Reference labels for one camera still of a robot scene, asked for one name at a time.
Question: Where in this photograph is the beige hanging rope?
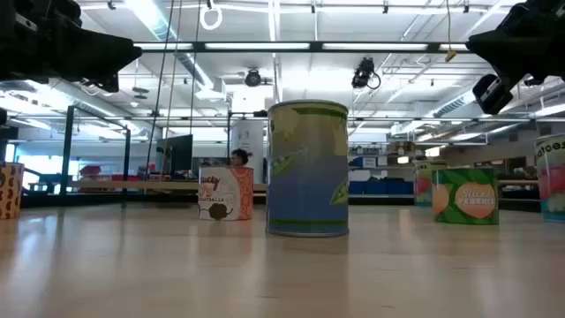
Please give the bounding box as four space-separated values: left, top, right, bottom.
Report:
159 0 184 180

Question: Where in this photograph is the black monitor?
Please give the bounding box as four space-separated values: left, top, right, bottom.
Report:
154 133 194 177

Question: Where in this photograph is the red tomatoes can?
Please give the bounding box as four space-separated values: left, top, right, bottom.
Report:
413 160 449 208
533 133 565 223

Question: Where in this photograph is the wooden workbench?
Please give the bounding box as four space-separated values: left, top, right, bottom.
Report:
497 178 540 187

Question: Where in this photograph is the white orange meatballs can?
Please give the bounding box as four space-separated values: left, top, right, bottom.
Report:
198 165 255 222

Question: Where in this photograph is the white cable loop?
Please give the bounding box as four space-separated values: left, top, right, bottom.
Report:
199 3 223 32

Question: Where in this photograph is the person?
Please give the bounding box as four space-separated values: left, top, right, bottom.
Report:
230 148 253 169

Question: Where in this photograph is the black hanging cable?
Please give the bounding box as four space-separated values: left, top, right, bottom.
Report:
144 0 177 180

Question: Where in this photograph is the black overhead camera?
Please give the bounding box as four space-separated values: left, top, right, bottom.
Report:
351 56 381 91

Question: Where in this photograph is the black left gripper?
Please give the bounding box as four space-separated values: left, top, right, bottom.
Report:
0 0 144 94

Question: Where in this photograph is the green sliced peaches can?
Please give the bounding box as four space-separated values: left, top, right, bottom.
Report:
431 166 501 226

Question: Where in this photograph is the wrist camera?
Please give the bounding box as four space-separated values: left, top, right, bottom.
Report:
471 72 516 117
12 11 41 34

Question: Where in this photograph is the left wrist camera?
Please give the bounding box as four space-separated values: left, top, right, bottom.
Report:
12 11 41 34

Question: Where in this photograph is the yellow hanging tag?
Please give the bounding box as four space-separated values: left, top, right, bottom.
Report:
444 0 458 64

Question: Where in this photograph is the green blue peas can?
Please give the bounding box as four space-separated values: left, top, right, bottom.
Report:
266 99 350 239

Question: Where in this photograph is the orange beans can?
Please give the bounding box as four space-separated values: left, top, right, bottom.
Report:
0 161 26 221

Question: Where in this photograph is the blue box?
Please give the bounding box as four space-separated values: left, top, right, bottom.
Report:
351 155 378 170

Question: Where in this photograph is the black overhead light bar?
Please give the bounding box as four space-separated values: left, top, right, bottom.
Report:
132 41 470 55

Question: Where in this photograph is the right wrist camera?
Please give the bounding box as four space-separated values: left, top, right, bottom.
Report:
471 72 516 117

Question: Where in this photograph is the white column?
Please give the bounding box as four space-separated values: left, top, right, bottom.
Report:
230 119 268 185

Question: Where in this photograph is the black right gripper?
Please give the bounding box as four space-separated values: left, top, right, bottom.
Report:
465 0 565 86

